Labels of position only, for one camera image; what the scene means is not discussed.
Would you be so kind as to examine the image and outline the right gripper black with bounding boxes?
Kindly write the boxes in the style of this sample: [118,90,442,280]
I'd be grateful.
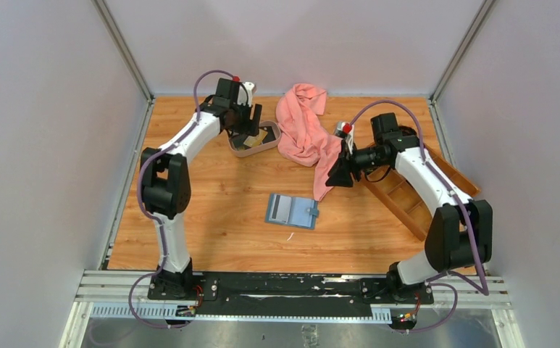
[326,139,388,188]

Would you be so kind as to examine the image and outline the blue leather card holder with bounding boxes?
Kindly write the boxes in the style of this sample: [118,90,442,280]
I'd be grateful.
[265,193,319,230]

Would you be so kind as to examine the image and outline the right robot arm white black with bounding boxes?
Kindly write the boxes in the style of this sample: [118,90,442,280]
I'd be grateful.
[325,113,493,303]

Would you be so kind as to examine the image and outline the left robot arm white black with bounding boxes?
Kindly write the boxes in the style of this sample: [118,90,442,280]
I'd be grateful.
[137,77,262,299]

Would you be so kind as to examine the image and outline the gold card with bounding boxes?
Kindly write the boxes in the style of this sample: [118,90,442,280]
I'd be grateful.
[243,130,268,149]

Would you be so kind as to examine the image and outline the pink oval tray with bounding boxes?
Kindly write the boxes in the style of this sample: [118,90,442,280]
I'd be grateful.
[227,120,282,158]

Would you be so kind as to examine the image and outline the wooden compartment tray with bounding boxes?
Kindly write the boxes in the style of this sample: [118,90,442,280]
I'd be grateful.
[353,126,480,241]

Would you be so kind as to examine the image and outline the pink cloth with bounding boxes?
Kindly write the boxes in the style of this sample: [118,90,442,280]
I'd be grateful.
[275,83,341,202]

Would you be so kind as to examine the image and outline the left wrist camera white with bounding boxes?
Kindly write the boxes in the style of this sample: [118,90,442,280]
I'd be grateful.
[238,81,256,107]

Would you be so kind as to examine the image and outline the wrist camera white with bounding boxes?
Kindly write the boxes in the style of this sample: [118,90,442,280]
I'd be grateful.
[238,81,256,107]
[333,121,354,154]

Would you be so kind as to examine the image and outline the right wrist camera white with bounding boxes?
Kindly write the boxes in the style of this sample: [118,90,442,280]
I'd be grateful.
[333,121,354,154]

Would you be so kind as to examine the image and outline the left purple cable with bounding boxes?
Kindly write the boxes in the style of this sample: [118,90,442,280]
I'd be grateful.
[127,70,242,331]

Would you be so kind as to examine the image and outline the purple cable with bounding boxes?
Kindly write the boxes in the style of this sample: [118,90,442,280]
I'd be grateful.
[342,99,490,334]
[127,70,242,331]

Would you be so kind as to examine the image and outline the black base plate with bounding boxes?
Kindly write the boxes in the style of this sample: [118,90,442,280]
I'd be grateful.
[148,272,434,318]

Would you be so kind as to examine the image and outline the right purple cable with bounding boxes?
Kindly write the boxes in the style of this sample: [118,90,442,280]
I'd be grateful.
[342,99,490,334]

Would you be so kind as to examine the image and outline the aluminium rail frame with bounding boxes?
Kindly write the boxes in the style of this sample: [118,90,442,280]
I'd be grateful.
[59,270,525,347]

